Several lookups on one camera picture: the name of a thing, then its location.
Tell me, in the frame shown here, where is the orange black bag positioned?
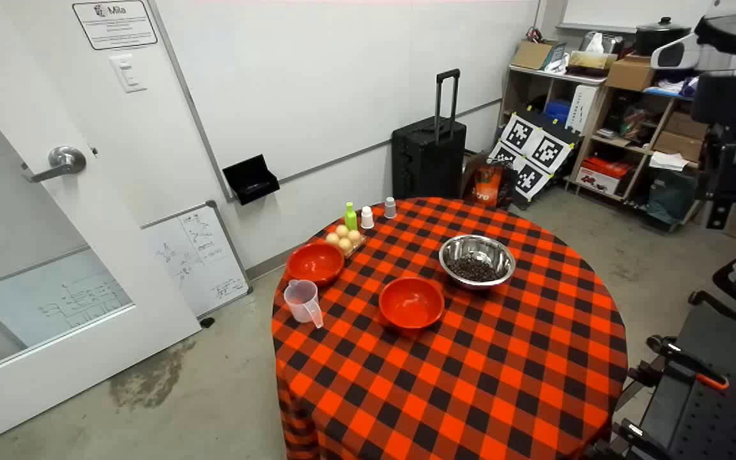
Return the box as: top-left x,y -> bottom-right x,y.
464,156 -> 515,213

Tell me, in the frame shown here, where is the white door with window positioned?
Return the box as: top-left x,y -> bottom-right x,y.
0,0 -> 203,455

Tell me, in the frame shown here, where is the red white box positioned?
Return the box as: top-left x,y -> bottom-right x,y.
576,156 -> 634,200

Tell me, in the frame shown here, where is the orange black checkered tablecloth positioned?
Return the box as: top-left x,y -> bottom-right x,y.
267,194 -> 631,460

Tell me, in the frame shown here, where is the silver metal bowl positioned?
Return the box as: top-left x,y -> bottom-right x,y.
437,233 -> 518,292

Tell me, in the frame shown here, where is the small framed whiteboard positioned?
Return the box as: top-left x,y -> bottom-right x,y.
139,200 -> 253,320

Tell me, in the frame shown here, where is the black wall tray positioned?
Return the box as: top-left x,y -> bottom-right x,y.
221,153 -> 281,207

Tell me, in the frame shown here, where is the silver door handle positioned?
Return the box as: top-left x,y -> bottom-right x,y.
27,147 -> 90,185

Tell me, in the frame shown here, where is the red plastic bowl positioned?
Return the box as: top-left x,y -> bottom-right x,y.
284,241 -> 348,290
376,273 -> 446,333

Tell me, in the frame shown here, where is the black rolling suitcase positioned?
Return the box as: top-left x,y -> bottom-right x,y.
387,67 -> 469,203

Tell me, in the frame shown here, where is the brown cardboard box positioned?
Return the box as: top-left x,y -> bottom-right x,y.
507,38 -> 556,75
606,57 -> 656,95
654,111 -> 711,166

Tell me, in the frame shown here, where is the large wall whiteboard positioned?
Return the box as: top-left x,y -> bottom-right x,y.
146,0 -> 548,203

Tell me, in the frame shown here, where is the white paper wall sign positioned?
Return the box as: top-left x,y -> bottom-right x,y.
68,0 -> 161,52

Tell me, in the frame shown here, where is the black clamp with orange handle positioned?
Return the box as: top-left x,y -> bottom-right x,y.
647,333 -> 734,393

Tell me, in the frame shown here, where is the dark green bin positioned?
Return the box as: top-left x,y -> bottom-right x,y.
643,168 -> 699,230

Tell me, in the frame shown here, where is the carton of eggs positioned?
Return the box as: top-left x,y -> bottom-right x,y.
325,222 -> 367,258

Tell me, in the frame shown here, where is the black white fiducial marker board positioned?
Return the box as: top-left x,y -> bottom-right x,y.
497,113 -> 541,156
528,131 -> 573,173
511,161 -> 548,204
484,143 -> 524,172

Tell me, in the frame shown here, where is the white light switch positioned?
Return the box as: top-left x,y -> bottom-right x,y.
110,53 -> 148,95

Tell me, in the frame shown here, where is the clear plastic measuring cup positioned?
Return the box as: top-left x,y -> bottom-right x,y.
281,277 -> 326,333

